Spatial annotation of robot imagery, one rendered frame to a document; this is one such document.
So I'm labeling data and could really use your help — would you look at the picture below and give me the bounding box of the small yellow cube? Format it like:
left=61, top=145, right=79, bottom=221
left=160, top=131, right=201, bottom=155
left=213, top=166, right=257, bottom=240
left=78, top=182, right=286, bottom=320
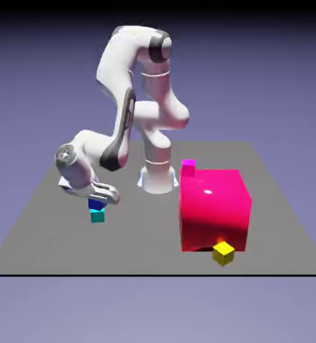
left=212, top=241, right=236, bottom=267

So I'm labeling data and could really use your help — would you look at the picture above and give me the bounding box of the large pink box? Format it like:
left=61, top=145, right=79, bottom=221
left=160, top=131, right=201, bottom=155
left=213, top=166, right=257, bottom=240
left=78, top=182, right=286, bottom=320
left=179, top=168, right=253, bottom=253

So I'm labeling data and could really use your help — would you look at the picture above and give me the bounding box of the small teal cube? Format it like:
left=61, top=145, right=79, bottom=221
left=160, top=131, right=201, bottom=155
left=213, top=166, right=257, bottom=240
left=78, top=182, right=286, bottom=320
left=89, top=208, right=106, bottom=224

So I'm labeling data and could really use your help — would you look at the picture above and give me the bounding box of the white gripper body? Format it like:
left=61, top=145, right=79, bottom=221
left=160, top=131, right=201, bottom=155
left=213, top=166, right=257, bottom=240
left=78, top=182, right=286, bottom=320
left=87, top=181, right=121, bottom=205

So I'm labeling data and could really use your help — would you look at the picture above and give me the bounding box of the small magenta cube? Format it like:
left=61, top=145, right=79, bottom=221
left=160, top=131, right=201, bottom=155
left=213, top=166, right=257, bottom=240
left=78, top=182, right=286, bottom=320
left=181, top=159, right=197, bottom=178

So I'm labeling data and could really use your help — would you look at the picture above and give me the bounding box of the small blue cube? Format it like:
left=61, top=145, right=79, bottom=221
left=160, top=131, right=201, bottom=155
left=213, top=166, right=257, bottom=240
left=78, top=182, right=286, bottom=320
left=88, top=198, right=107, bottom=211

